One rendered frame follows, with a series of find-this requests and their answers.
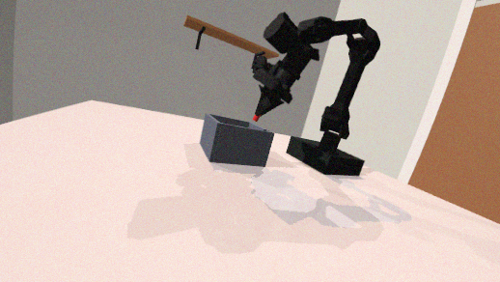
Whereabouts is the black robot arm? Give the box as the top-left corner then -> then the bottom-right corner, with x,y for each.
264,13 -> 380,155

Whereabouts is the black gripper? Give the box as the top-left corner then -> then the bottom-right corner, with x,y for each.
253,58 -> 302,116

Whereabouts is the red peg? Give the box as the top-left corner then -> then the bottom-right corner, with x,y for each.
253,114 -> 262,122

